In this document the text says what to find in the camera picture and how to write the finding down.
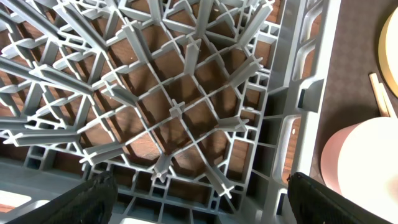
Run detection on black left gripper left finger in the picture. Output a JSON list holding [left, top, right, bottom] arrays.
[[9, 171, 118, 224]]

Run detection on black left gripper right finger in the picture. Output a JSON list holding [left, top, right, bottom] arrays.
[[287, 172, 388, 224]]

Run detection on pink bowl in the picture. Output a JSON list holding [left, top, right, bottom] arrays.
[[320, 117, 397, 223]]

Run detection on yellow plate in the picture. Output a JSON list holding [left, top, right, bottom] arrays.
[[378, 8, 397, 96]]

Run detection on grey dishwasher rack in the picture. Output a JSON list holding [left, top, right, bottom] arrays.
[[1, 0, 341, 223]]

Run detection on wooden chopstick right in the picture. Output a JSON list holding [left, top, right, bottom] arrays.
[[379, 83, 397, 118]]

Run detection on wooden chopstick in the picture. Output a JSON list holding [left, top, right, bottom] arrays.
[[369, 73, 389, 117], [379, 83, 397, 118]]

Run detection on wooden chopstick left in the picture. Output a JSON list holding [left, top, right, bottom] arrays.
[[369, 73, 389, 117]]

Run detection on brown serving tray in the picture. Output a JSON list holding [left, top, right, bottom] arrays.
[[310, 0, 397, 182]]

